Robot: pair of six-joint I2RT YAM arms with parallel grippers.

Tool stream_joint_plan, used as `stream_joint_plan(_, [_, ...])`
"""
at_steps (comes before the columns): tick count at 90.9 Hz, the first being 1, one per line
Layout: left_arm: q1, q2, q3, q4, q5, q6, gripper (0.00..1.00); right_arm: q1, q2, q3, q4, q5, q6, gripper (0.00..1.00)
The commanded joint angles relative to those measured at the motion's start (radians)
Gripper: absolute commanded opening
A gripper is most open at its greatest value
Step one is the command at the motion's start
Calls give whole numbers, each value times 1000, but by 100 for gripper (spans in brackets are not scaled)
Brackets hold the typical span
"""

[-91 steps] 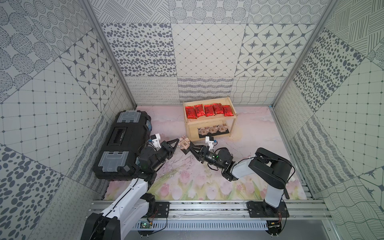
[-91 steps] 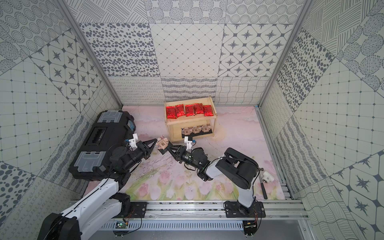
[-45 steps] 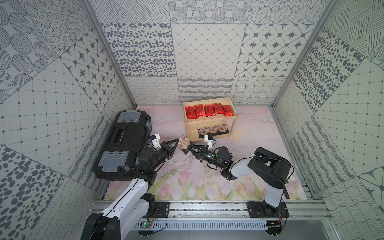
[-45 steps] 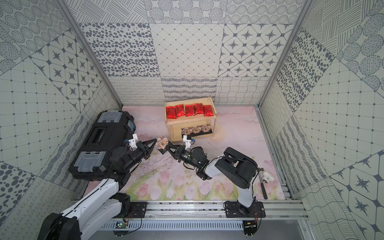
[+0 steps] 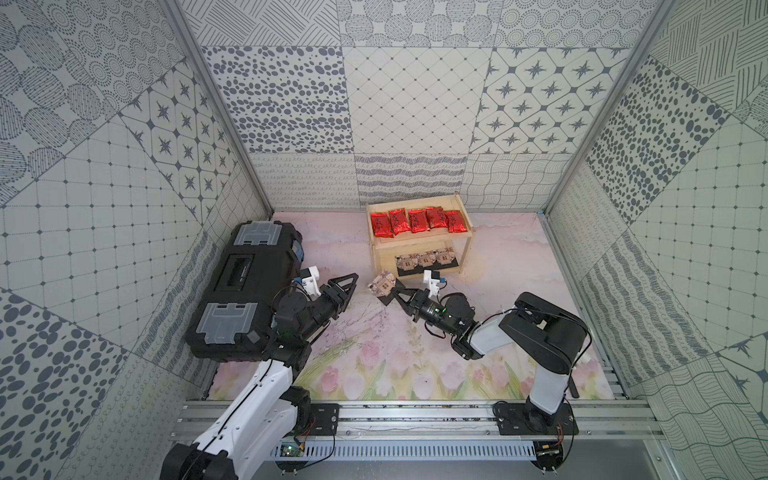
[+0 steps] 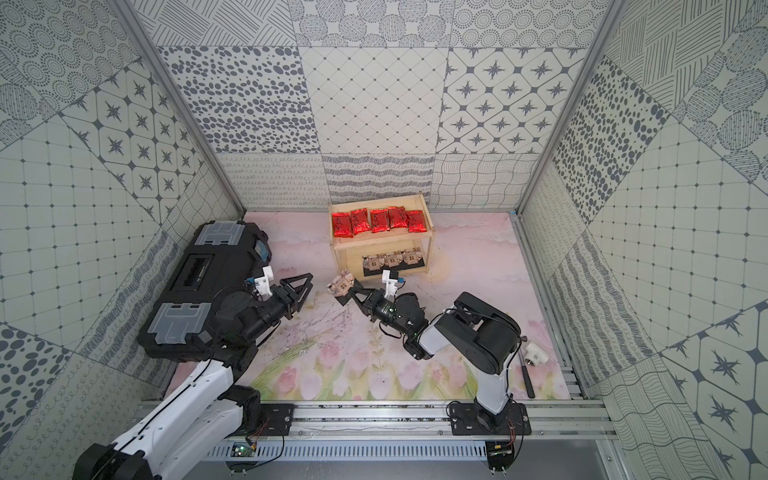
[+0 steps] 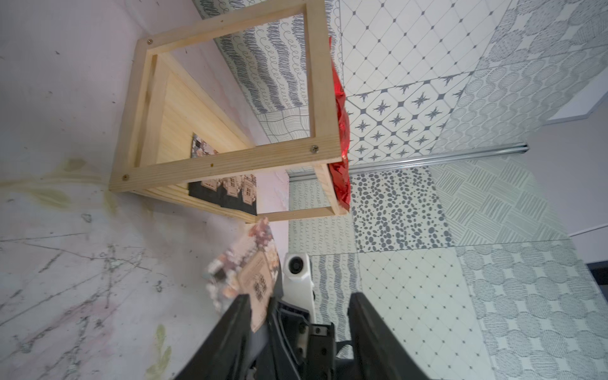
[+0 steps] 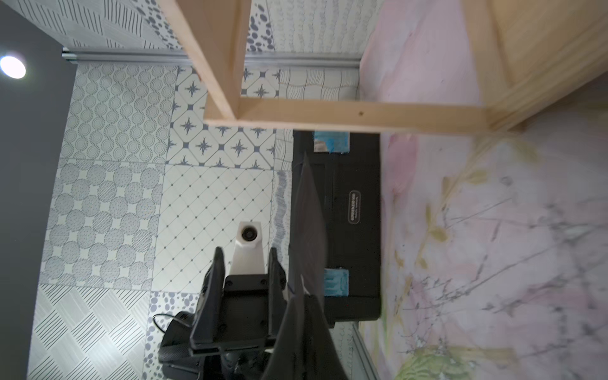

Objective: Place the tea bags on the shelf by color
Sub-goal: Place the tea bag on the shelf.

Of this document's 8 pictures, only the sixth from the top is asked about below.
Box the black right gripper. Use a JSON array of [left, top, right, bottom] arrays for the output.
[[350, 285, 412, 338]]

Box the brown patterned tea bag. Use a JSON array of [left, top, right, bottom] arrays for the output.
[[383, 251, 405, 271], [402, 247, 425, 269], [362, 255, 386, 277], [327, 269, 355, 298]]

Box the red tea bag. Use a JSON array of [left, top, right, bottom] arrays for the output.
[[406, 210, 428, 233], [349, 208, 372, 236], [370, 209, 390, 233], [331, 212, 354, 238], [387, 206, 408, 229]]

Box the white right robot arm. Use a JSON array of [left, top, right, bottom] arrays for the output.
[[336, 281, 523, 417]]

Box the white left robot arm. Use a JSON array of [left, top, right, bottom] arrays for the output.
[[73, 273, 313, 479]]

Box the light wooden shelf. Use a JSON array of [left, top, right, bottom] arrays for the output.
[[328, 192, 436, 281]]

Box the black plastic toolbox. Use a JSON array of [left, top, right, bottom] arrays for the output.
[[137, 220, 272, 362]]

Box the green circuit board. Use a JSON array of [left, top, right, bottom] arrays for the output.
[[230, 442, 255, 458]]

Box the small white object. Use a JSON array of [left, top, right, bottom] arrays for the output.
[[523, 341, 550, 366]]

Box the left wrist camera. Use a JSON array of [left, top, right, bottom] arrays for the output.
[[250, 266, 274, 301]]

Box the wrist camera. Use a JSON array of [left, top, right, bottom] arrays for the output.
[[382, 269, 405, 300], [250, 266, 274, 301]]

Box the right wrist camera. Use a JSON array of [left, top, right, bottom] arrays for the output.
[[382, 269, 405, 300]]

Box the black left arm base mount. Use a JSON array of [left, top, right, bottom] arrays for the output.
[[219, 385, 296, 436]]

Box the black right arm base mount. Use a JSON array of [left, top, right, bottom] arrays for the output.
[[446, 400, 532, 436]]

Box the black handled hammer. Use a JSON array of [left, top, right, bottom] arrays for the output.
[[517, 336, 536, 399]]

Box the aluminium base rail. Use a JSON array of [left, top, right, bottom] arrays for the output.
[[202, 373, 618, 469]]

